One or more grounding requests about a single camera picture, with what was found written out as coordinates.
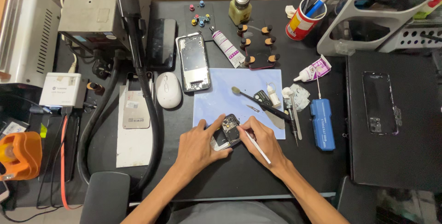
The person's left hand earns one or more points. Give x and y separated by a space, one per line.
196 148

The person's right hand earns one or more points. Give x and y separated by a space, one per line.
266 148

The thin silver tweezers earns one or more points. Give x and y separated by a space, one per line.
262 153

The flat metal spatula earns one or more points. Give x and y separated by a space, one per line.
276 121

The black precision screwdriver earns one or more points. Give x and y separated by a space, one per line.
292 123

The wide silver tweezers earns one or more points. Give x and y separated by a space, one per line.
296 120

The small scalpel blade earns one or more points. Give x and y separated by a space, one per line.
252 108

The black brush with beige bristles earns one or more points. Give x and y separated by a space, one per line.
257 101

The black plastic pry card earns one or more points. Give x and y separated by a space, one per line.
261 96

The small white dropper bottle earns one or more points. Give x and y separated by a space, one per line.
274 96

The blue tool with metal probe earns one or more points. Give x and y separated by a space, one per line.
322 123

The light blue work mat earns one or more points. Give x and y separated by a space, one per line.
224 92

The crumpled clear plastic wrap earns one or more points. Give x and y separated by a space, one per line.
301 96

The white rectangular sheet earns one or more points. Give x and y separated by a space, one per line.
133 148

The white computer mouse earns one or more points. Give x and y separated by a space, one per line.
168 90

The person's grey clothing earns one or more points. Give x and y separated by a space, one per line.
228 215

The set of tan phone clamps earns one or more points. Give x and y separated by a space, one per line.
274 58

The white glue tube purple end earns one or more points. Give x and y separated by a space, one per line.
314 70

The black chair armrest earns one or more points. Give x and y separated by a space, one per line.
103 196
355 199

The white glue tube black cap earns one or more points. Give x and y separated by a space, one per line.
228 48

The black phone with dark screen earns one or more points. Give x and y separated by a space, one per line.
161 44

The black pad with coloured knobs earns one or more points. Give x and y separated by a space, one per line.
199 27

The black phone back glass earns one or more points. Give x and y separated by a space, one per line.
380 103

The black power plug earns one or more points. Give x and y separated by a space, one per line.
102 68

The red cup tool holder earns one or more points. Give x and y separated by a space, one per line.
301 23

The yellow liquid pump bottle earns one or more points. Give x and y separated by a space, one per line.
240 11

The white crumpled tissue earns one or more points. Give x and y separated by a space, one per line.
290 11

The white usb charger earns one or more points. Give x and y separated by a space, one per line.
62 91

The black heating plate box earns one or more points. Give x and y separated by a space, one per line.
414 161

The grey storage rack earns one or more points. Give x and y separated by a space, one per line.
342 16

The grey hot air station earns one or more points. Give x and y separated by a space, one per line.
89 9

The orange tape dispenser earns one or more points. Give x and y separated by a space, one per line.
20 155

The white perforated tool holder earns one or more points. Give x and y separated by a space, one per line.
411 39

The white laminating machine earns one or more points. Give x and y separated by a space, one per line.
27 37

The silver phone frame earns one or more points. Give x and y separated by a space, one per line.
193 63

